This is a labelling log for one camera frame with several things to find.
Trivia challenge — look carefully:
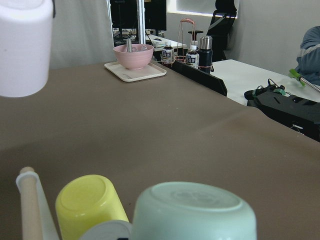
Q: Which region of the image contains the green cup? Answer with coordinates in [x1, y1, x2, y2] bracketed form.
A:
[130, 181, 257, 240]

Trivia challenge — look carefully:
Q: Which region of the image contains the pink cup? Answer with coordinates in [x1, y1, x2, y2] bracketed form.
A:
[0, 0, 55, 98]

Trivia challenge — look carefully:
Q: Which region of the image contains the yellow cup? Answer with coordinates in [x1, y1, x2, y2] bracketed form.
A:
[55, 174, 129, 240]

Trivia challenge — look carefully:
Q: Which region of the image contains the grey cup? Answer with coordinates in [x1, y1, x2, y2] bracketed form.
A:
[79, 220, 132, 240]

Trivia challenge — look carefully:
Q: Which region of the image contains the beige tray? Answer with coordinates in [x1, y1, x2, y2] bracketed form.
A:
[104, 62, 167, 83]

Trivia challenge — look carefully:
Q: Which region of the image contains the tea bottle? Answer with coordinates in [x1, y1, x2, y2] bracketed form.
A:
[185, 45, 199, 69]
[161, 40, 174, 65]

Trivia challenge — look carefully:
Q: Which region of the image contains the pink bowl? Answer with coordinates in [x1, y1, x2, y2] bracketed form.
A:
[113, 43, 154, 70]

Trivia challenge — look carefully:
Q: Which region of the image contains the black steel thermos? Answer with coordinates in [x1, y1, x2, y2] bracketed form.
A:
[198, 35, 213, 74]

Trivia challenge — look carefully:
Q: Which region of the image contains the aluminium frame post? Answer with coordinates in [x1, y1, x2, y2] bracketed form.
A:
[136, 0, 146, 44]

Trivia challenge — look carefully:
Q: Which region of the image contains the white wire cup rack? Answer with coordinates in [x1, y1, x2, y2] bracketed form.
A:
[15, 166, 59, 240]

